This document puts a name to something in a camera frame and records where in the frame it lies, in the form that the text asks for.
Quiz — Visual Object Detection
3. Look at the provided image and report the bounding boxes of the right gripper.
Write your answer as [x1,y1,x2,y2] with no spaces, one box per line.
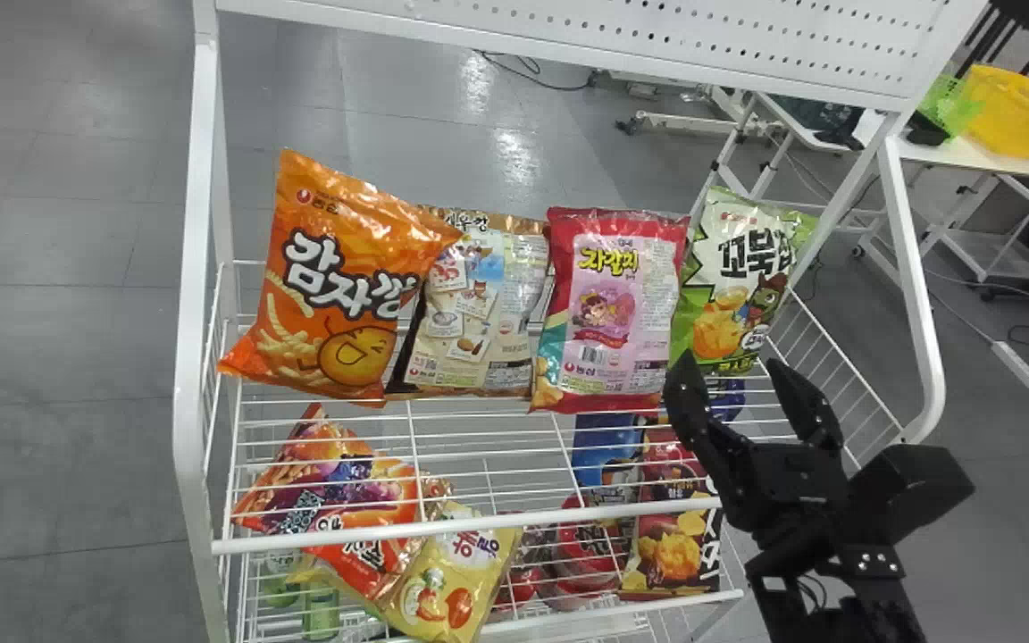
[664,349,851,539]

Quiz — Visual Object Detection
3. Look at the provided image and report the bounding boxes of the green basket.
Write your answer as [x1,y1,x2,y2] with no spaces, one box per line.
[916,72,982,137]

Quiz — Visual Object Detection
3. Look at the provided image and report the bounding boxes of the yellow basket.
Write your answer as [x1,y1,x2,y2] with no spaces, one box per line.
[960,63,1029,161]

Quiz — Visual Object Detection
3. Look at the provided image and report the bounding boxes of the green snack packet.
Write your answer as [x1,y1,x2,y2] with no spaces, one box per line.
[670,185,820,377]

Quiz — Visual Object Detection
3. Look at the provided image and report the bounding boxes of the blue snack packet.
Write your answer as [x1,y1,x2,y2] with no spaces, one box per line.
[570,379,746,512]

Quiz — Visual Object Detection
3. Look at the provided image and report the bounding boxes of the black snack packet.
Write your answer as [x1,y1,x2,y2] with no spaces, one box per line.
[618,482,726,600]

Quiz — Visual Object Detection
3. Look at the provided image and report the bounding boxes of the red snack packet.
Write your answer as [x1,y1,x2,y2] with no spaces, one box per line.
[529,206,690,415]

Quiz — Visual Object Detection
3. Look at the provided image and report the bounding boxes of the white power strip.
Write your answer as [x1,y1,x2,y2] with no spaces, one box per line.
[991,340,1029,392]

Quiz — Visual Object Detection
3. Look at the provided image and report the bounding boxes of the beige snack packet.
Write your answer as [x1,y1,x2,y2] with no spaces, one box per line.
[386,206,552,399]

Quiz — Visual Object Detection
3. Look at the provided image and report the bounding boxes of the white side table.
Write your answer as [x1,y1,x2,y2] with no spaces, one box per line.
[852,107,1029,288]

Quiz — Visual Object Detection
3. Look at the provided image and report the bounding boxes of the yellow snack packet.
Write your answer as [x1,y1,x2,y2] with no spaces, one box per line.
[379,499,525,643]

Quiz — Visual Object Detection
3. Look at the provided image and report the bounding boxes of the orange and purple snack packet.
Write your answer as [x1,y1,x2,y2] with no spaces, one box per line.
[230,403,454,601]

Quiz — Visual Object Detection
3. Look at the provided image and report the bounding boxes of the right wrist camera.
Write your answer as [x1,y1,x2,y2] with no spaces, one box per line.
[845,443,977,547]

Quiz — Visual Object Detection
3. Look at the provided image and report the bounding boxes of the black cable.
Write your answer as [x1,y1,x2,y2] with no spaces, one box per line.
[477,51,598,93]

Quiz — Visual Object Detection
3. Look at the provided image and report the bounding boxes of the white wire rack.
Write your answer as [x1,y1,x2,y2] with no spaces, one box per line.
[172,0,990,643]

